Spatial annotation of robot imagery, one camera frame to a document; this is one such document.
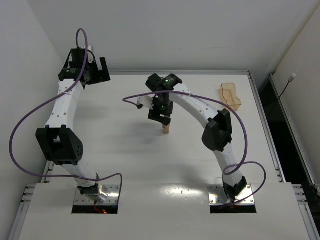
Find translucent orange plastic holder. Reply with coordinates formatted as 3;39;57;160
219;82;242;112

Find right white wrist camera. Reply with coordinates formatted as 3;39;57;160
137;95;154;110

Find lone wooden cube block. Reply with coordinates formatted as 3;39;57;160
162;124;170;130

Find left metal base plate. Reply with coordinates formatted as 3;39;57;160
73;185;120;206

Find black cable with white plug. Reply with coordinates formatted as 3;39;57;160
264;73;297;118

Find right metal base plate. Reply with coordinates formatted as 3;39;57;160
207;184;255;206

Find red wires under base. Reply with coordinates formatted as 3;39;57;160
93;202;108;215

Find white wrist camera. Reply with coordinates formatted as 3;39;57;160
81;44;94;52
137;95;154;110

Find metal base plate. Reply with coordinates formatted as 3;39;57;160
207;184;255;206
73;185;120;206

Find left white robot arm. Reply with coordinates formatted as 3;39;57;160
35;47;110;204

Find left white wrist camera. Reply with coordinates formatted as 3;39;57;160
81;44;94;52

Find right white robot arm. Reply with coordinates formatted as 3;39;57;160
145;73;237;171

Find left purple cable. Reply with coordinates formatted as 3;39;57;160
8;28;123;201

